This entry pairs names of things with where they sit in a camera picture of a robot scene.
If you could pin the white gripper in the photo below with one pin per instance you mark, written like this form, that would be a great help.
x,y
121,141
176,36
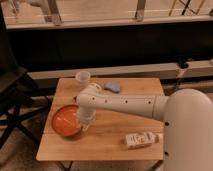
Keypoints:
x,y
85,116

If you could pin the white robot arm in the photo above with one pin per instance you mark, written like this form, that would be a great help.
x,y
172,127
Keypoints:
x,y
187,115

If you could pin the orange ceramic bowl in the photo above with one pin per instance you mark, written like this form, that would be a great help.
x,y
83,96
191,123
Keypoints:
x,y
64,121

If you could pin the wooden table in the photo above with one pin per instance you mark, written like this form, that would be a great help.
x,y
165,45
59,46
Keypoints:
x,y
104,139

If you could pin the black office chair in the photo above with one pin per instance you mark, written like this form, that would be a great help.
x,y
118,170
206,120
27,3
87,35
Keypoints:
x,y
11,97

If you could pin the clear plastic cup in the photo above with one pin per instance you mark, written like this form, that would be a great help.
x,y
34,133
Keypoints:
x,y
83,78

